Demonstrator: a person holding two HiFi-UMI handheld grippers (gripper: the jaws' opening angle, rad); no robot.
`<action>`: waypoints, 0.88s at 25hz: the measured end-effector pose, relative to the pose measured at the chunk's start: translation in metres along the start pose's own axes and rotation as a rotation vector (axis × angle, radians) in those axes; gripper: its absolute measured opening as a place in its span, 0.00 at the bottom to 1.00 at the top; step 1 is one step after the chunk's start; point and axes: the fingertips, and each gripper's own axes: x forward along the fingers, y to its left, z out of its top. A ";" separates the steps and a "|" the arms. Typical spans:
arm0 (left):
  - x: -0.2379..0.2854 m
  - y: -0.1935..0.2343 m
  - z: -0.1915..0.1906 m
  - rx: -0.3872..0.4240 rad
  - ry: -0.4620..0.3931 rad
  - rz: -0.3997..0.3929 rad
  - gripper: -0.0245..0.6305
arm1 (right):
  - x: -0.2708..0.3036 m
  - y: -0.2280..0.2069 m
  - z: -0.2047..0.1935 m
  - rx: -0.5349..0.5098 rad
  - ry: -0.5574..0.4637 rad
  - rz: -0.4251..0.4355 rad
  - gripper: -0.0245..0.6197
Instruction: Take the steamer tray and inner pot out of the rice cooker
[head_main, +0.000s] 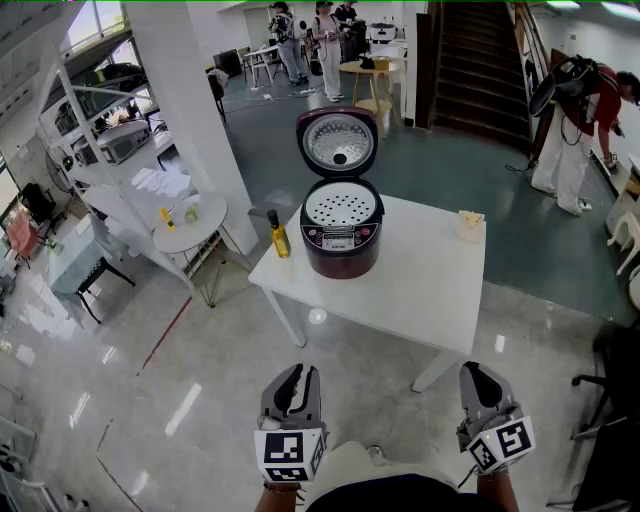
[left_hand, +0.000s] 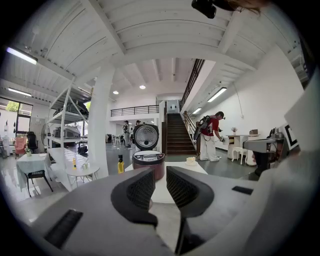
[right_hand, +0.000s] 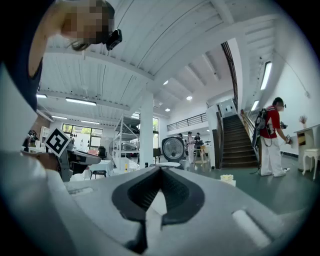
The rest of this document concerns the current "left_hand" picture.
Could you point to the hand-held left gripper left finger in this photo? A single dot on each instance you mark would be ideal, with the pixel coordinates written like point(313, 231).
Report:
point(130, 197)

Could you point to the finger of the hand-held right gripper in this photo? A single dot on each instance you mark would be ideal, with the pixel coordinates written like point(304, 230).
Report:
point(260, 145)

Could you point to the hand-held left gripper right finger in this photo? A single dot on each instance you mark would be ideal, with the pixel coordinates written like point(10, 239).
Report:
point(192, 197)

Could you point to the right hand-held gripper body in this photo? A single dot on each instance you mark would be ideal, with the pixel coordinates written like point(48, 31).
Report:
point(270, 160)

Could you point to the brown box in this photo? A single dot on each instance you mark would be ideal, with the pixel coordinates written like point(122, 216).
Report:
point(254, 132)

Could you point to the white carved stool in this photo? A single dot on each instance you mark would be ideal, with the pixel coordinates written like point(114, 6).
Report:
point(238, 149)

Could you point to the white vanity desk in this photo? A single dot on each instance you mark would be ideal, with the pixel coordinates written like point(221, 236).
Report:
point(237, 140)

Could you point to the small potted plant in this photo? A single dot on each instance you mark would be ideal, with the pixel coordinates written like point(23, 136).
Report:
point(234, 130)

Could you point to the yellow bottle black cap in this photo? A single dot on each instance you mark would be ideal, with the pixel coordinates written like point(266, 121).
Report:
point(120, 166)

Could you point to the layered cream cake slice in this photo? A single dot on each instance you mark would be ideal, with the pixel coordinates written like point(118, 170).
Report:
point(191, 159)

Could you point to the maroon rice cooker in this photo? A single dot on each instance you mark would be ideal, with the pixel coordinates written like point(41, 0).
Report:
point(147, 160)

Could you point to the green glass jar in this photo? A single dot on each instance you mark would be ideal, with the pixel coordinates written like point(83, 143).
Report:
point(85, 166)

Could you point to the round white side table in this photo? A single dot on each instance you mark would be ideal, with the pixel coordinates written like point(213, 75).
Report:
point(82, 171)

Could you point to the grey backpack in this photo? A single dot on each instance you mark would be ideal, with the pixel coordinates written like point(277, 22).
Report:
point(201, 127)

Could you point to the dark wooden staircase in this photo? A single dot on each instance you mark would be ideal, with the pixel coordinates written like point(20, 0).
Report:
point(178, 135)

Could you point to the small yellow bottle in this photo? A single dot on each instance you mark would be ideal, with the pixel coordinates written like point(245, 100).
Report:
point(74, 163)

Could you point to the long ceiling tube light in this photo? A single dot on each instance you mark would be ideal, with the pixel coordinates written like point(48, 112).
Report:
point(19, 92)
point(217, 94)
point(21, 55)

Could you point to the white square pillar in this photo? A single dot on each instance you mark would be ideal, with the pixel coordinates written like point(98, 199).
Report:
point(98, 125)

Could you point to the black balcony railing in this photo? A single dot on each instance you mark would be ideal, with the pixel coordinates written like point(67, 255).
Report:
point(135, 110)

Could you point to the black stool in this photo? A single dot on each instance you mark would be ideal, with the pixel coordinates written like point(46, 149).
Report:
point(37, 173)

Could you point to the white metal shelving rack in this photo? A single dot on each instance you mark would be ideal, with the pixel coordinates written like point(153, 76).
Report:
point(65, 117)

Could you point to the table with pale cloth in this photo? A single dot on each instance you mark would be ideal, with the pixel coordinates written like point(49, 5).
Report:
point(32, 162)

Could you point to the black office chair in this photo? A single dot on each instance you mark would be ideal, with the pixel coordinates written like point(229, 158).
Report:
point(32, 140)

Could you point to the pink armchair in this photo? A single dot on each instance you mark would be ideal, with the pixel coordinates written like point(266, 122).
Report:
point(20, 146)

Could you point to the black head-worn camera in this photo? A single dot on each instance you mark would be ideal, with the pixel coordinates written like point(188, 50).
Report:
point(205, 7)

